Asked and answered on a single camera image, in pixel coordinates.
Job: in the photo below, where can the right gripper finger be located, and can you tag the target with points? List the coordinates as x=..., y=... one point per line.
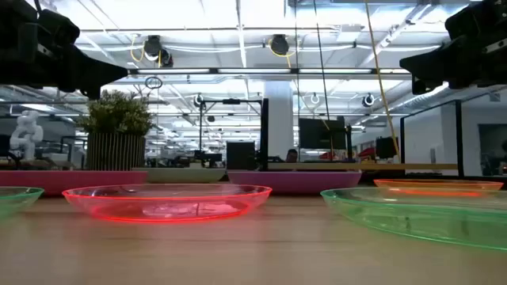
x=431, y=65

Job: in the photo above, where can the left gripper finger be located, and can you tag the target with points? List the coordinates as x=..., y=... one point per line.
x=99, y=75

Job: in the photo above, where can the magenta opaque plate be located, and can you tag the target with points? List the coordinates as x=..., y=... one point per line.
x=71, y=182

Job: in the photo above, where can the orange transparent plastic plate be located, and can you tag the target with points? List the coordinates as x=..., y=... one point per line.
x=435, y=184

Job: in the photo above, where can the pale teal opaque plate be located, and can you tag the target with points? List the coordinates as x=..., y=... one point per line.
x=180, y=175

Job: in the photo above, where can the green transparent plastic plate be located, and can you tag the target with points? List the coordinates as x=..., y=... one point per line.
x=16, y=200
x=420, y=217

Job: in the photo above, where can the red transparent plastic plate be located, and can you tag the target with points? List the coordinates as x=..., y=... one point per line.
x=166, y=204

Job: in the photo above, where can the purple opaque plate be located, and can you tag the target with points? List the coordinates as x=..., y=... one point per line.
x=295, y=182

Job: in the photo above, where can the potted plant in striped pot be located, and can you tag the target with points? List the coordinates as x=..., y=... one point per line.
x=115, y=134

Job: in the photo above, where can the small black monitor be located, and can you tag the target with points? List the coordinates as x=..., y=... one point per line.
x=386, y=147

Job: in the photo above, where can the black computer monitor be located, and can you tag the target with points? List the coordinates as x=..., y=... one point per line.
x=321, y=134

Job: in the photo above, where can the black square equipment box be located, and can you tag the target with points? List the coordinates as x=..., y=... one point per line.
x=241, y=156

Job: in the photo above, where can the person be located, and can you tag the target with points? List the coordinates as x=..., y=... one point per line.
x=292, y=155

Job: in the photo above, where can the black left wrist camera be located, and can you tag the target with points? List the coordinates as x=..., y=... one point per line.
x=57, y=27

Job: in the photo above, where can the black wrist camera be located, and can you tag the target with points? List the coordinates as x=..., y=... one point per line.
x=57, y=27
x=471, y=17

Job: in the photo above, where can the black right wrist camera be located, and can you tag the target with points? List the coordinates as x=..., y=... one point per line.
x=471, y=17

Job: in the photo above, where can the wooden shelf with black frame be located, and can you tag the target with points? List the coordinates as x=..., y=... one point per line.
x=356, y=166

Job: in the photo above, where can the black metal gantry frame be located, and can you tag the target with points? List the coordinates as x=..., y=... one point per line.
x=231, y=101

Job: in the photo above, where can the long ceiling light rail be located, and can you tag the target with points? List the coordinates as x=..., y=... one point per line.
x=253, y=71

